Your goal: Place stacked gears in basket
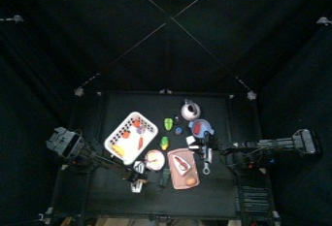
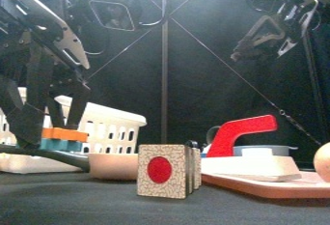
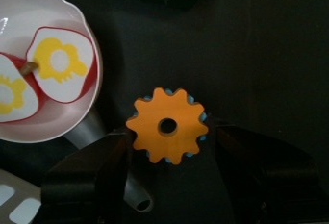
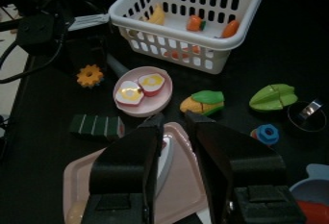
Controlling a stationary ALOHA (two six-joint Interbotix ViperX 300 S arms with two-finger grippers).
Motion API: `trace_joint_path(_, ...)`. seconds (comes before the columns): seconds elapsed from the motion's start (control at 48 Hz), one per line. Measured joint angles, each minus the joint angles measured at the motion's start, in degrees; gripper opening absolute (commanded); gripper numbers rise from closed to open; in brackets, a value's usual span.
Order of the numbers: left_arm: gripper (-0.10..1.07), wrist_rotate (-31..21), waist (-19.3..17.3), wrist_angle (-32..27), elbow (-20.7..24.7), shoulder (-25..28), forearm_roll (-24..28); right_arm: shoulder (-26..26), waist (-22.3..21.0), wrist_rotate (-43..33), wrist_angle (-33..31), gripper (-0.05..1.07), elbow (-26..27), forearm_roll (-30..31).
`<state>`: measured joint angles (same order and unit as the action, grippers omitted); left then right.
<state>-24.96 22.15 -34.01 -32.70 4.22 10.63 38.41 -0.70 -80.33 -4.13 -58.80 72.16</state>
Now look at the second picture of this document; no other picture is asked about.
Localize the pink cutting board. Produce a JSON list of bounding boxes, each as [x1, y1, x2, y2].
[[201, 170, 330, 200]]

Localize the red toy handle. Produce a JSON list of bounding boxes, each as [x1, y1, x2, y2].
[[205, 114, 278, 158]]

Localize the dark grey utensil handle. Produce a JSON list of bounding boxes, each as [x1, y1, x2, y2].
[[0, 144, 92, 173]]

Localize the speckled plain block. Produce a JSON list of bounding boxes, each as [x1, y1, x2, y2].
[[190, 146, 203, 191]]

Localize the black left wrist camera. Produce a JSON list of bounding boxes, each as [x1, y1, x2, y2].
[[84, 0, 144, 33]]

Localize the speckled block with red dot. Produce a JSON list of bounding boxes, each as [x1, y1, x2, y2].
[[135, 143, 195, 200]]

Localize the diagonal frame brace wire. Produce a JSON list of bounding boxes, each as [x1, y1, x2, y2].
[[84, 0, 218, 82], [124, 0, 323, 147]]

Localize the cream pink bowl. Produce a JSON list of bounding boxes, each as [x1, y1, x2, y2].
[[88, 153, 142, 182]]

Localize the white wedge block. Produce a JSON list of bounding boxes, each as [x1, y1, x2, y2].
[[201, 147, 303, 183]]

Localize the grey blue toy pot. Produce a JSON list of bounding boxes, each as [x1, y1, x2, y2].
[[205, 125, 299, 158]]

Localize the white plastic laundry basket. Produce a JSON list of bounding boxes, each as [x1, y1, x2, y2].
[[0, 87, 148, 155]]

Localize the orange toy gear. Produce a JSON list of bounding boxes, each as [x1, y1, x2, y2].
[[42, 127, 91, 143]]

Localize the vertical metal frame pole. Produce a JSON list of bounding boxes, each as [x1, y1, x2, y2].
[[160, 0, 170, 145]]

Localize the peach toy fruit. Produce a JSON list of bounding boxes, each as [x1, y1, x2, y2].
[[311, 141, 330, 183]]

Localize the black left camera cable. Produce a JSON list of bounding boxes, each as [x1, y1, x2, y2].
[[128, 0, 170, 28]]

